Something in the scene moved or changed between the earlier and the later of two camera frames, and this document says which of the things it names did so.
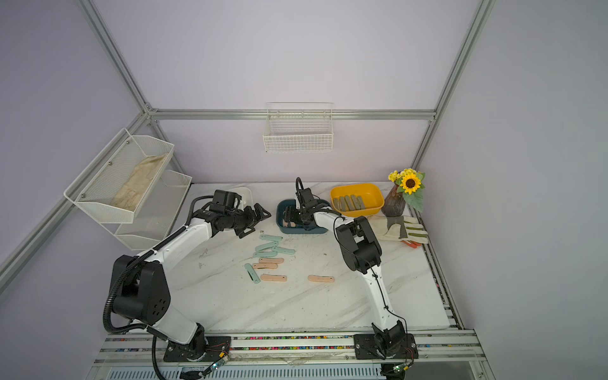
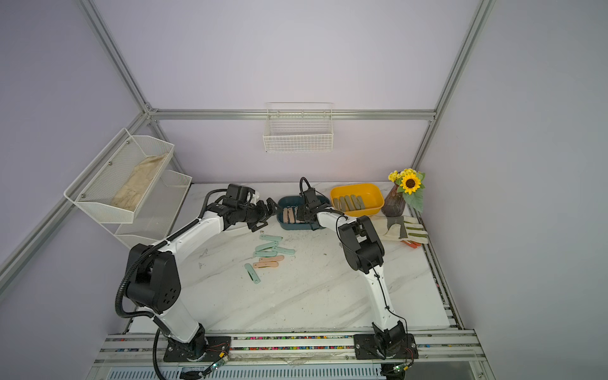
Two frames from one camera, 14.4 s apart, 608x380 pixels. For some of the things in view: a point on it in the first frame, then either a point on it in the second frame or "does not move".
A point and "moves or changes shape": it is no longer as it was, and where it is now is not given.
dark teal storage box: (281, 207) moves or changes shape
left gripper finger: (260, 213) → (272, 206)
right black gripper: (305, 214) does not move
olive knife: (355, 202) does not move
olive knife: (348, 202) does not move
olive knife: (361, 203) does not move
